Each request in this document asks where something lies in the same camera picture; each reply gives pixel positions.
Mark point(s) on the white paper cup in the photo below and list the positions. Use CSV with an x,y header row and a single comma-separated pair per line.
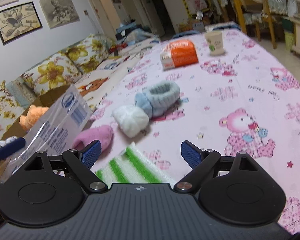
x,y
214,41

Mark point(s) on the cardboard box with plastic liner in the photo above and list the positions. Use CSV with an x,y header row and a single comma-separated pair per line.
x,y
54,132

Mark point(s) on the yellow floral cushion far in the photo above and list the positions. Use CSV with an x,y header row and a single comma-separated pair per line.
x,y
89,53

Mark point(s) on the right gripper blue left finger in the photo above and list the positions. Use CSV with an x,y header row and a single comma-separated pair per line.
x,y
90,154

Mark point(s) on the white fluffy sock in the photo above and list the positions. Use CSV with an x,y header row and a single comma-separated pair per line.
x,y
130,119

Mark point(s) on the pink cartoon tablecloth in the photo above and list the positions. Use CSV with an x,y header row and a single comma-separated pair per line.
x,y
244,100

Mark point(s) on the wooden dining chair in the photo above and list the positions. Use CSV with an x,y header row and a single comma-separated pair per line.
x,y
264,11

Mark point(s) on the blue fluffy headband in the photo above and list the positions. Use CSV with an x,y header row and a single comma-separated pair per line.
x,y
155,100

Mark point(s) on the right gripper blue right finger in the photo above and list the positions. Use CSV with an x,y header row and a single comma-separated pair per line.
x,y
191,154

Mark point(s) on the grey sketch child picture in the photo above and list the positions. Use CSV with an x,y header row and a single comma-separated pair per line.
x,y
59,12

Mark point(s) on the green waste bin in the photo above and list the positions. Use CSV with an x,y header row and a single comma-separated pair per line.
x,y
289,40

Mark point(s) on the orange tissue pack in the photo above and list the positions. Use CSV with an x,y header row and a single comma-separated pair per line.
x,y
180,53

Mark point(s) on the green striped white cloth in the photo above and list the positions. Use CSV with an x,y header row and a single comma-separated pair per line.
x,y
132,167

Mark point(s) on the yellow floral cushion near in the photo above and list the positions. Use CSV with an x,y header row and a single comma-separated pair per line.
x,y
56,71

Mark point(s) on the sofa with cartoon cover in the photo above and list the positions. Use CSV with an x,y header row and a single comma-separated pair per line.
x,y
16,96

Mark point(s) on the pink fluffy sock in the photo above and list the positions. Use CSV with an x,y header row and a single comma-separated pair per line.
x,y
103,134

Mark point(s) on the orange knitted cloth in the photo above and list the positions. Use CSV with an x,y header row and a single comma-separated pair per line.
x,y
33,115

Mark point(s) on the yellow floral cushion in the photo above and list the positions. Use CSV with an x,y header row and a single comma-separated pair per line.
x,y
56,71
89,53

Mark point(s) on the black framed cartoon picture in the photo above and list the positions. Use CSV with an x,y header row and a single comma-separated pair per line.
x,y
18,21

